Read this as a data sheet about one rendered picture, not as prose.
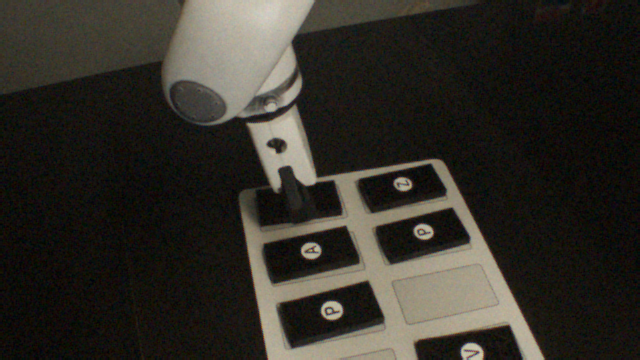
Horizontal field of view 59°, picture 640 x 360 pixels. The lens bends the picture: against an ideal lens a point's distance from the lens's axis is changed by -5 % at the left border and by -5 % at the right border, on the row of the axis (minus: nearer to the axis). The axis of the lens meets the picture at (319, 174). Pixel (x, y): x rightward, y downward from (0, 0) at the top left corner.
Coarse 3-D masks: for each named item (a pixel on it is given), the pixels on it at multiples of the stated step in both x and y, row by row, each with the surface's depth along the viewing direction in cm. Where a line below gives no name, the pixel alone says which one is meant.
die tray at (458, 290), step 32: (352, 192) 74; (448, 192) 74; (256, 224) 70; (288, 224) 70; (320, 224) 70; (352, 224) 70; (256, 256) 67; (384, 256) 67; (448, 256) 67; (480, 256) 67; (256, 288) 64; (288, 288) 64; (320, 288) 64; (384, 288) 64; (416, 288) 64; (448, 288) 64; (480, 288) 64; (384, 320) 61; (416, 320) 61; (448, 320) 61; (480, 320) 61; (512, 320) 61; (288, 352) 59; (320, 352) 59; (352, 352) 59; (384, 352) 59; (416, 352) 59
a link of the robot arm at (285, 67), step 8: (184, 0) 48; (288, 48) 54; (288, 56) 54; (280, 64) 54; (288, 64) 55; (272, 72) 53; (280, 72) 54; (288, 72) 55; (272, 80) 54; (280, 80) 54; (264, 88) 54; (272, 88) 54; (256, 96) 54
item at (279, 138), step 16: (272, 112) 57; (288, 112) 57; (256, 128) 57; (272, 128) 57; (288, 128) 57; (256, 144) 58; (272, 144) 59; (288, 144) 58; (304, 144) 60; (272, 160) 59; (288, 160) 60; (304, 160) 60; (272, 176) 61; (304, 176) 62
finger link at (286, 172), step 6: (282, 168) 61; (288, 168) 61; (282, 174) 61; (288, 174) 61; (282, 180) 61; (288, 180) 61; (294, 180) 61; (288, 186) 61; (294, 186) 61; (288, 192) 61; (294, 192) 61; (288, 198) 61; (294, 198) 61; (300, 198) 63; (294, 204) 61; (300, 204) 61; (294, 210) 62
